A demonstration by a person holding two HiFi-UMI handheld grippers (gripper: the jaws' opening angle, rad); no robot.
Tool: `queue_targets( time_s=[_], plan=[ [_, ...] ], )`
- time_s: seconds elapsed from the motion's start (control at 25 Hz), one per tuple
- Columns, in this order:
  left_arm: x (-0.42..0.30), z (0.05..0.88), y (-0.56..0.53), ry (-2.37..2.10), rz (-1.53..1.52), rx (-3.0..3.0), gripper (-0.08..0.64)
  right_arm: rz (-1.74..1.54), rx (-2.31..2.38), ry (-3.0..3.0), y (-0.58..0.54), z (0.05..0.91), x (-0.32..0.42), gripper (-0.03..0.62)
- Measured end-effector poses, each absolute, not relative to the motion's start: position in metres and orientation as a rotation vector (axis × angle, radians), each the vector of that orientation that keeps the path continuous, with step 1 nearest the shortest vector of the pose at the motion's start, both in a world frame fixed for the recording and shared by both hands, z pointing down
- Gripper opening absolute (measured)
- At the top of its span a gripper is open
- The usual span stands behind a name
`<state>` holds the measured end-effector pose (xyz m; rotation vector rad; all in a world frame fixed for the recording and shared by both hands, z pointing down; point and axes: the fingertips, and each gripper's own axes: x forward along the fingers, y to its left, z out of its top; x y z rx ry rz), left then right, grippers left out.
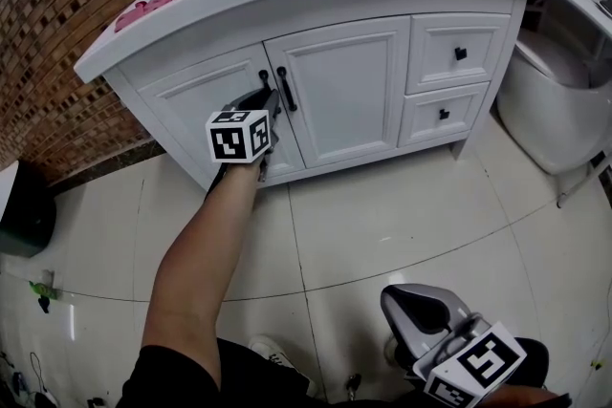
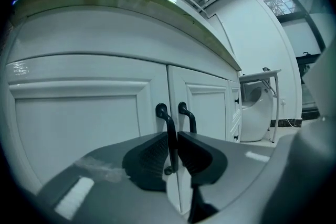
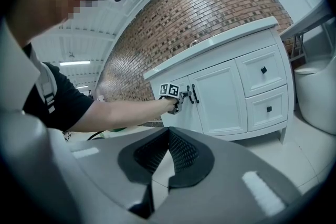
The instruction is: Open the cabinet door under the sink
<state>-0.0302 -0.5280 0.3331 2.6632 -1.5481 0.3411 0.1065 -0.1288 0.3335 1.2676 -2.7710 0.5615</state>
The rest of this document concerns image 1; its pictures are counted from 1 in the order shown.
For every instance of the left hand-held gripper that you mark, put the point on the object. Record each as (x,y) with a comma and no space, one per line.
(232,143)

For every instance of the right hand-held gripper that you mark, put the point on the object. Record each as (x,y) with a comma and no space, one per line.
(473,363)

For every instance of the white cabinet door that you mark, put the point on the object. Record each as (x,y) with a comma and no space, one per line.
(181,110)
(344,95)

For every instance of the person's right forearm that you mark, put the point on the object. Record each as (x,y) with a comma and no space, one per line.
(526,399)

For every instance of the person's left forearm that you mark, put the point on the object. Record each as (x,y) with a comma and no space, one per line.
(210,243)

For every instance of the white vanity cabinet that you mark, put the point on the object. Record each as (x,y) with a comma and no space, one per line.
(334,12)

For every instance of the small black metal object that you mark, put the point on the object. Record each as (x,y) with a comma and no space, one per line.
(353,384)

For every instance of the pink cloth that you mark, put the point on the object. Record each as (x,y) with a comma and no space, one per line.
(148,9)

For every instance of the small white drawer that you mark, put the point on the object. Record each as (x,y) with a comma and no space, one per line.
(421,119)

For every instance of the person's left white shoe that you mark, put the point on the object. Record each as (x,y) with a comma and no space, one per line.
(272,351)

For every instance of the large white drawer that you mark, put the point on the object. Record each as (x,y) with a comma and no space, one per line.
(430,62)

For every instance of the person's black trousers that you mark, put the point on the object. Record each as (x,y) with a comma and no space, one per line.
(258,377)

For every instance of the black drawer knob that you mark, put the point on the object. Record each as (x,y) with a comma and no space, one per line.
(460,54)
(444,114)

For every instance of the white toilet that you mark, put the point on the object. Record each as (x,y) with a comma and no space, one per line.
(535,129)

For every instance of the dark green trash bin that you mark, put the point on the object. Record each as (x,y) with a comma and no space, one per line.
(26,220)

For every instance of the person's black T-shirt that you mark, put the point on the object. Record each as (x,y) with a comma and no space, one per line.
(162,382)

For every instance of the green plastic bag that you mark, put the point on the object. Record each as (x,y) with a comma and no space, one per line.
(40,287)

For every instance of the white metal frame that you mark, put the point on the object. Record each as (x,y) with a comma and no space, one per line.
(579,183)

